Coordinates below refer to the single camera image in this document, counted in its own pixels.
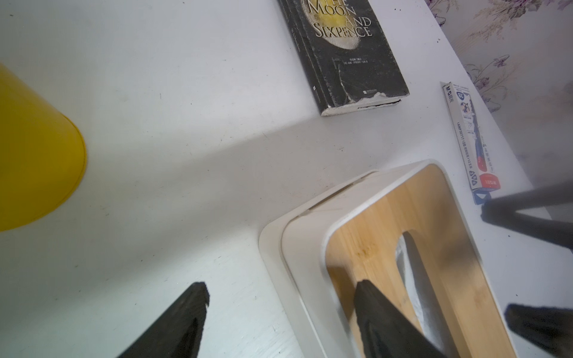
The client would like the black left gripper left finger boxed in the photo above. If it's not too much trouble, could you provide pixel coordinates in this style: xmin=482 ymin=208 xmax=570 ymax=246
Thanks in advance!
xmin=119 ymin=282 xmax=210 ymax=357

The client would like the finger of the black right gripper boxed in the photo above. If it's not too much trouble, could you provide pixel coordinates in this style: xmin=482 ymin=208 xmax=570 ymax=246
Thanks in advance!
xmin=481 ymin=180 xmax=572 ymax=249
xmin=504 ymin=304 xmax=572 ymax=357

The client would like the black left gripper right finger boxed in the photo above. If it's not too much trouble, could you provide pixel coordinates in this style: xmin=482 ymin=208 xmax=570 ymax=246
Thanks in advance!
xmin=354 ymin=280 xmax=444 ymax=358

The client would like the toothpaste tube box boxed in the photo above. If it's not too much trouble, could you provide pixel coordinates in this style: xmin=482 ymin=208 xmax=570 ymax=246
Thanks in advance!
xmin=442 ymin=82 xmax=501 ymax=205

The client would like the white bamboo tissue box lid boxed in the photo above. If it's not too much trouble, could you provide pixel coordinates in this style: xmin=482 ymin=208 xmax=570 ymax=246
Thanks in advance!
xmin=280 ymin=161 xmax=515 ymax=357

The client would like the white tissue box base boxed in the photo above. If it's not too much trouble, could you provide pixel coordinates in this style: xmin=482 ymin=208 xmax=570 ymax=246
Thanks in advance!
xmin=259 ymin=171 xmax=378 ymax=357

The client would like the yellow pen cup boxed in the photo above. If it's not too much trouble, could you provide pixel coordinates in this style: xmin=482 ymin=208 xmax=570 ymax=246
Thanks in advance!
xmin=1 ymin=67 xmax=87 ymax=231

